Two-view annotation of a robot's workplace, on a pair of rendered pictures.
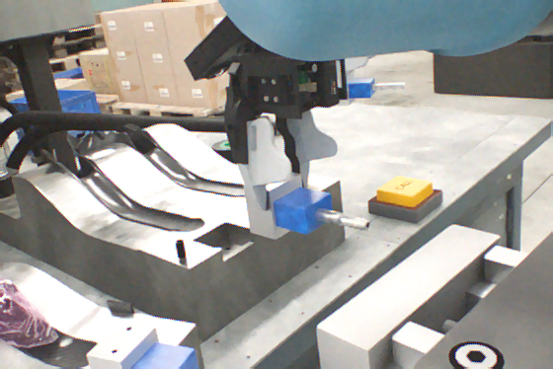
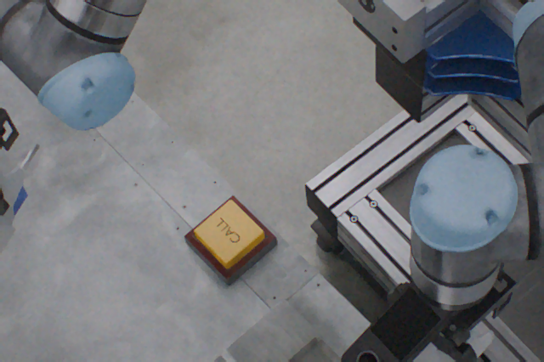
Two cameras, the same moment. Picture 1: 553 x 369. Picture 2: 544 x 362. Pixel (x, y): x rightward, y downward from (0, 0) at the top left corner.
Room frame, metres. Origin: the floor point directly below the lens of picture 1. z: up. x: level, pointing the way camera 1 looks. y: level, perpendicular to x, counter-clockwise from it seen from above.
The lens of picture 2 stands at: (0.59, 0.36, 2.05)
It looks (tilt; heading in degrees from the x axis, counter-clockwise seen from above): 62 degrees down; 282
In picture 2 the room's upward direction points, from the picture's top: 10 degrees counter-clockwise
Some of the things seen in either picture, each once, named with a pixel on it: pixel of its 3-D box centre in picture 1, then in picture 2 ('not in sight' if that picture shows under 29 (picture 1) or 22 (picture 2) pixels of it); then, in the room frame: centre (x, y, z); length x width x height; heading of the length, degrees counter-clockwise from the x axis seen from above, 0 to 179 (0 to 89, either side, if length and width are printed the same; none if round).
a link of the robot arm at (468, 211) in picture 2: not in sight; (465, 215); (0.53, -0.02, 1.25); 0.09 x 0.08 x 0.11; 6
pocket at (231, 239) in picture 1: (225, 250); not in sight; (0.58, 0.06, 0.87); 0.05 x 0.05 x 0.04; 46
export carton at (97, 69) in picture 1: (116, 69); not in sight; (5.94, 1.44, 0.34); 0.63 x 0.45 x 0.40; 46
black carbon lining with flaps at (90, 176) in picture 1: (141, 171); not in sight; (0.76, 0.18, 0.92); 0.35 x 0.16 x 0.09; 46
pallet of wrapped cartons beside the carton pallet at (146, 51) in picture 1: (182, 59); not in sight; (5.07, 0.65, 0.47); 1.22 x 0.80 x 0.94; 50
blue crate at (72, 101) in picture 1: (54, 110); not in sight; (4.37, 1.58, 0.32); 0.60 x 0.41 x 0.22; 52
